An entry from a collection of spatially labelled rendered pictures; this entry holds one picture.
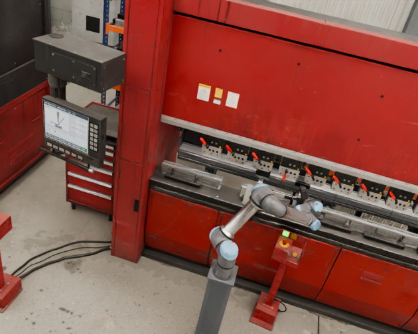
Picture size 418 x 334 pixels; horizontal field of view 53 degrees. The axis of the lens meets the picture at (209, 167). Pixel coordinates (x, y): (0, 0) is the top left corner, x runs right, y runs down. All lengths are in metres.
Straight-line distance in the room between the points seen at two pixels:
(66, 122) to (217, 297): 1.51
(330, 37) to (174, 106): 1.17
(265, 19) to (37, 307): 2.66
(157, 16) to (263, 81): 0.80
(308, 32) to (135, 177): 1.62
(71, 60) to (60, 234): 1.98
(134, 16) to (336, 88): 1.36
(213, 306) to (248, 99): 1.44
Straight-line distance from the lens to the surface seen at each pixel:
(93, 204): 4.18
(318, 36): 2.77
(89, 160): 2.81
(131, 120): 3.06
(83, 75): 2.61
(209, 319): 3.12
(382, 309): 3.85
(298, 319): 3.83
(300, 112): 2.95
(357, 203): 3.62
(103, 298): 3.63
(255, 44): 2.83
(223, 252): 2.69
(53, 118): 2.87
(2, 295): 3.59
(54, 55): 2.71
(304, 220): 2.82
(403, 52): 2.82
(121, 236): 3.72
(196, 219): 3.46
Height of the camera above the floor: 2.84
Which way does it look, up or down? 33 degrees down
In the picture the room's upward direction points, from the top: 12 degrees clockwise
